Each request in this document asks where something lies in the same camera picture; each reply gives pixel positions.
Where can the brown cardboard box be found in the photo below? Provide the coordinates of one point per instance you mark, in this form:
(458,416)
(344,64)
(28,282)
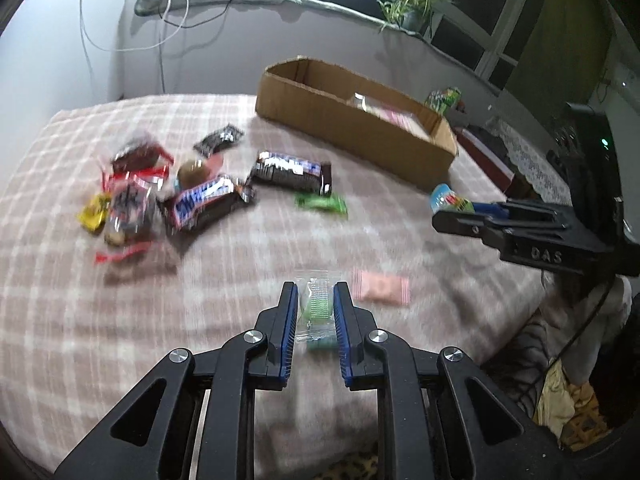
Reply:
(345,127)

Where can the red zip bag of nuts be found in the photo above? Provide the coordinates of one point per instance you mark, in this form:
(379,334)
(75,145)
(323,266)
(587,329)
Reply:
(127,210)

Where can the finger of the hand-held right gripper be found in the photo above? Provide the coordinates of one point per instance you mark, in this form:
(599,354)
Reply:
(492,208)
(460,223)

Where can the white lace cloth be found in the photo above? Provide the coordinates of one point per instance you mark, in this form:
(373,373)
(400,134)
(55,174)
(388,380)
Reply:
(535,165)

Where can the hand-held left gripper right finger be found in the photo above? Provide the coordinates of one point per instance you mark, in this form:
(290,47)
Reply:
(342,335)

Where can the small black snack packet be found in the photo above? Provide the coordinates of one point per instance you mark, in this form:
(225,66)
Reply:
(219,139)

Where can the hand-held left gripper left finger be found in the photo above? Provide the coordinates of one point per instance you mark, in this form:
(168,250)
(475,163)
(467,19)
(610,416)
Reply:
(289,332)

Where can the brown chocolate bar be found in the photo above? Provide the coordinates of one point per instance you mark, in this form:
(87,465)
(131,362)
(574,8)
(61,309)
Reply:
(290,171)
(205,205)

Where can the colourful jelly cup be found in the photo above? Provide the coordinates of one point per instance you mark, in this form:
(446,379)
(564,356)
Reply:
(447,197)

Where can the round pink candy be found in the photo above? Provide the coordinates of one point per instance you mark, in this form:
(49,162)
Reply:
(216,164)

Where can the yellow patterned cloth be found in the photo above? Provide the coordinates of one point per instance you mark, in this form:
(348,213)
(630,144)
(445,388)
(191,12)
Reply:
(570,405)

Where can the green printed carton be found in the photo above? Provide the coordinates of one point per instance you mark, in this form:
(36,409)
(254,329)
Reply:
(444,100)

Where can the pink striped snack packet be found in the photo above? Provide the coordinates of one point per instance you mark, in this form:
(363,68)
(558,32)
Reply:
(382,287)

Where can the pink plaid blanket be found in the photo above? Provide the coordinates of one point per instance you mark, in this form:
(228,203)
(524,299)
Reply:
(225,310)

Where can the potted spider plant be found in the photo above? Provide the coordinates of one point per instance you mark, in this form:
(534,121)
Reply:
(407,5)

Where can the white window frame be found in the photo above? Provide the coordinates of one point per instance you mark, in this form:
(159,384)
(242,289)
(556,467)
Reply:
(492,35)

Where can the round brown candy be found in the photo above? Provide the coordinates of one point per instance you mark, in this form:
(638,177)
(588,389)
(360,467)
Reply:
(192,174)

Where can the clear bag of dark dates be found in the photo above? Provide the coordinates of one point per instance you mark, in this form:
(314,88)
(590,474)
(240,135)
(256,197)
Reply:
(140,155)

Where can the clear packet of green candy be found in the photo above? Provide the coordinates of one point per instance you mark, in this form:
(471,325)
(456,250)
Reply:
(316,300)

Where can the grey towel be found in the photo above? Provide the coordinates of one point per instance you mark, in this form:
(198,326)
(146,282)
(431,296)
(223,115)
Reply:
(300,1)

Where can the yellow snack packet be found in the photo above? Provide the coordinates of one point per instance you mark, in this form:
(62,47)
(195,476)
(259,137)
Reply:
(95,212)

